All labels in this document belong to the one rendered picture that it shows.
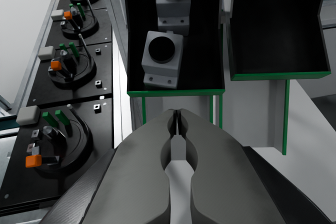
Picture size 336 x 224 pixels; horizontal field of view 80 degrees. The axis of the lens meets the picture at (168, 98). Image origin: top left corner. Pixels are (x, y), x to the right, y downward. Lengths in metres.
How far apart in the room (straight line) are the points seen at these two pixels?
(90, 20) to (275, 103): 0.71
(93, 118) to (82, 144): 0.08
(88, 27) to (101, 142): 0.47
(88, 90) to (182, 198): 0.39
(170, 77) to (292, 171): 0.48
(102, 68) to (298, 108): 0.64
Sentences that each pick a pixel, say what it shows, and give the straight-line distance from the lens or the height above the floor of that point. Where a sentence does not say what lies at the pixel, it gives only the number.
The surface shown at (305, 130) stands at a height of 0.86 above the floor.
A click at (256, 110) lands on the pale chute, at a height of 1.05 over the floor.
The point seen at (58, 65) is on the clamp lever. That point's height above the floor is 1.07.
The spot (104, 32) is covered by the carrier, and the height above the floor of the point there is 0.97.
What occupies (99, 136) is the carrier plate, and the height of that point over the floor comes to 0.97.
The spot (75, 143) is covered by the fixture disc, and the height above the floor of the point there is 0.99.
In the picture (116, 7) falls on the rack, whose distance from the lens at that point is 0.32.
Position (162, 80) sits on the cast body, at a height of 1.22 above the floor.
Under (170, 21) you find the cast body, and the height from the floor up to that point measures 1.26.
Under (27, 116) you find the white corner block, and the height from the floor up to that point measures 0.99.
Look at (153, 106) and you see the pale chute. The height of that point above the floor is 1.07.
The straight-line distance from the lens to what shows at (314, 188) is 0.67.
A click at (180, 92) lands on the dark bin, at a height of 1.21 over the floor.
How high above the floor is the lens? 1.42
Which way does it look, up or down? 53 degrees down
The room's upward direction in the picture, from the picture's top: 4 degrees counter-clockwise
